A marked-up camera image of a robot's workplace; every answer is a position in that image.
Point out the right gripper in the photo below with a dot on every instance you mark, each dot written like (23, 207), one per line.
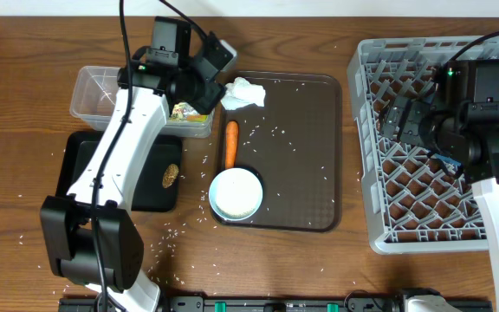
(399, 120)

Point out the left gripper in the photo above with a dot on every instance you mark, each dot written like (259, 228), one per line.
(209, 98)

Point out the yellow green snack wrapper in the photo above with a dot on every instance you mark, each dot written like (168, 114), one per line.
(184, 112)

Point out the white napkin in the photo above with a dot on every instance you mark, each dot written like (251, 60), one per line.
(241, 93)

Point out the orange carrot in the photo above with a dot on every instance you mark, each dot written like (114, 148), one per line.
(231, 142)

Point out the dark blue plate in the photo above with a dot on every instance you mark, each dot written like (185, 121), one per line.
(446, 160)

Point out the brown food scrap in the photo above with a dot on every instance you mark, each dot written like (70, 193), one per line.
(170, 175)

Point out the light blue bowl with rice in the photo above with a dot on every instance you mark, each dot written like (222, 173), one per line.
(235, 194)

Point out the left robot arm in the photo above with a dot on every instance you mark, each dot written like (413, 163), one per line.
(89, 235)

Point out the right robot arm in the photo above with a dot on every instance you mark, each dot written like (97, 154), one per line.
(460, 121)

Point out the grey dishwasher rack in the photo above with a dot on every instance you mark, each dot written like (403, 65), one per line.
(414, 203)

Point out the dark brown serving tray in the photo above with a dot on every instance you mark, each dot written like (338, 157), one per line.
(293, 145)

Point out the clear plastic bin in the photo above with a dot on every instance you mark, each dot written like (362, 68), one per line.
(94, 98)

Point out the black plastic bin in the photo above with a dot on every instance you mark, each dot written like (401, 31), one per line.
(150, 195)

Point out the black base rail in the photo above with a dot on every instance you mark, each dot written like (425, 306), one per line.
(200, 304)

